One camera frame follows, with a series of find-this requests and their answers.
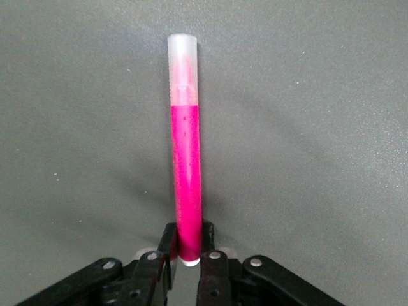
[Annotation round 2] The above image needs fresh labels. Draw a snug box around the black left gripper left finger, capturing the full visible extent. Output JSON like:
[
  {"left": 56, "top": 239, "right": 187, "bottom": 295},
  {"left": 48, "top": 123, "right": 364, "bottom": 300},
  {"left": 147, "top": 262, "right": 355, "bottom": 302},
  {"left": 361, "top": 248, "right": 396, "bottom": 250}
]
[{"left": 15, "top": 222, "right": 179, "bottom": 306}]

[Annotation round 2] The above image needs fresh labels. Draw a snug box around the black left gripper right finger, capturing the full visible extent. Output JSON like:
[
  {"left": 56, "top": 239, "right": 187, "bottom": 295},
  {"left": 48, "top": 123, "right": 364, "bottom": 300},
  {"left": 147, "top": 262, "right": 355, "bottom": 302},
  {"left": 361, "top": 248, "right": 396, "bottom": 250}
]
[{"left": 196, "top": 221, "right": 346, "bottom": 306}]

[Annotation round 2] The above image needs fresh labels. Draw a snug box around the pink marker with clear cap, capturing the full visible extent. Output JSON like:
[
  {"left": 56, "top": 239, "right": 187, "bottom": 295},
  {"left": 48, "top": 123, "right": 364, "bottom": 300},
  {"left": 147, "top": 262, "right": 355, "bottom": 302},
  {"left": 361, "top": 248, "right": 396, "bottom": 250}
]
[{"left": 166, "top": 33, "right": 203, "bottom": 268}]

